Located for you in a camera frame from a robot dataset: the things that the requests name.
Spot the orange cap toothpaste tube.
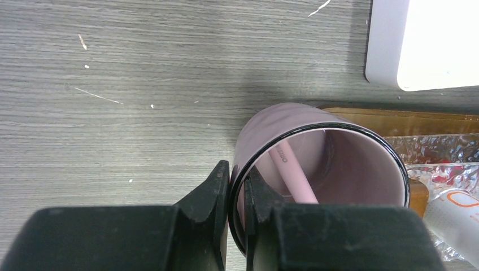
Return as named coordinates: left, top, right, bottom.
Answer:
left=423, top=188, right=478, bottom=268

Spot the purple mug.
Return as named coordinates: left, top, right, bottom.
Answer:
left=228, top=103, right=410, bottom=252

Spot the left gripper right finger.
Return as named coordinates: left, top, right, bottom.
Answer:
left=243, top=169, right=445, bottom=270

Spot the white plastic tray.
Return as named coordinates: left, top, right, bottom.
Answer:
left=365, top=1, right=478, bottom=91

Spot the clear glass holder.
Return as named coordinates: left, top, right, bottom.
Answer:
left=384, top=133, right=479, bottom=263

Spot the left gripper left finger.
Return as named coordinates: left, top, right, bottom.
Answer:
left=1, top=160, right=229, bottom=270

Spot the pink toothbrush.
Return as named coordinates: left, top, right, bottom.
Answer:
left=268, top=139, right=319, bottom=204

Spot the oval wooden tray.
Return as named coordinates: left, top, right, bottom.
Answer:
left=325, top=107, right=478, bottom=137

